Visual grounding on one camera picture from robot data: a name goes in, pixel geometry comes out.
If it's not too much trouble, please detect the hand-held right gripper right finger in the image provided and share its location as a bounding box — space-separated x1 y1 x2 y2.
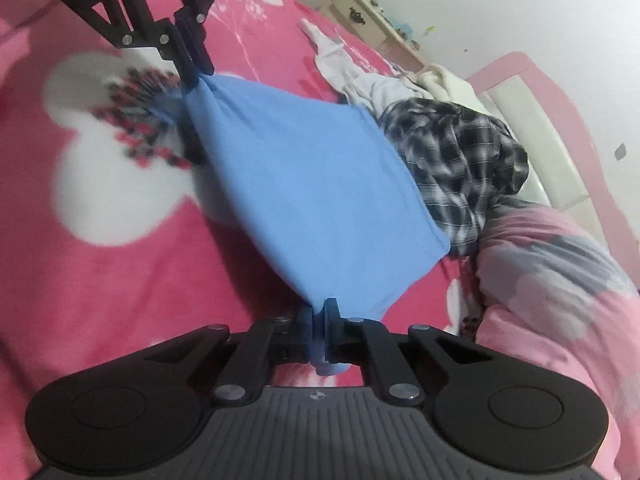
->
324 297 496 405

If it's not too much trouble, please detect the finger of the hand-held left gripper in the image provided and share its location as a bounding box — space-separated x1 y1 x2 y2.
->
75 0 201 83
170 0 223 77

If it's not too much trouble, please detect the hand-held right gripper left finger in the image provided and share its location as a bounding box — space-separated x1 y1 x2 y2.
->
145 307 315 406

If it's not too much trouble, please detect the light blue shirt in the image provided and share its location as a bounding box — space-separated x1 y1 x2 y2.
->
145 74 451 376

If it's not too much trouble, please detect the white garment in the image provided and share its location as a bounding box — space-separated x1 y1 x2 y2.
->
299 17 426 111

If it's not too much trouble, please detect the cream bedside cabinet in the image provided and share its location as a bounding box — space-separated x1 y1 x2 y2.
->
327 0 426 68

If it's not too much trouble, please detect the pink floral blanket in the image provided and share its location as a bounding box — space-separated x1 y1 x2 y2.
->
0 0 481 480

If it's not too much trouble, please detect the black white plaid shirt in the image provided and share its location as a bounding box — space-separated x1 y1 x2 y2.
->
377 99 530 257

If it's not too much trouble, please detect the pale pink floral quilt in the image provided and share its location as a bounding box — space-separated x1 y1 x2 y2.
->
457 197 640 480

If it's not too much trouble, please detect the cream fleece garment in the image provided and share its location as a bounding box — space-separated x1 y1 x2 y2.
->
415 64 493 116

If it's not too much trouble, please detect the pink white bed headboard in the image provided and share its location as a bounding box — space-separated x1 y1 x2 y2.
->
465 51 640 271

